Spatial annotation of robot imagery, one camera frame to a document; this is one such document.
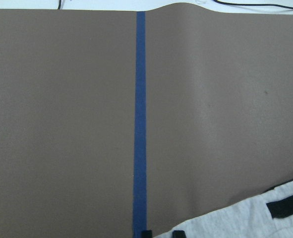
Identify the brown table mat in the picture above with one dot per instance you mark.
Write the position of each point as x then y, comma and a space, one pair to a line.
86, 151

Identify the grey cartoon print t-shirt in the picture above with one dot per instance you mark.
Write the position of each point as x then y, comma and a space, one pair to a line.
267, 215

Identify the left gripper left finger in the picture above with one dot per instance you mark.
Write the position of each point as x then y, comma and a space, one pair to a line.
146, 234

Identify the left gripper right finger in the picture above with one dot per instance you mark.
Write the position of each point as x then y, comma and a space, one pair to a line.
178, 234

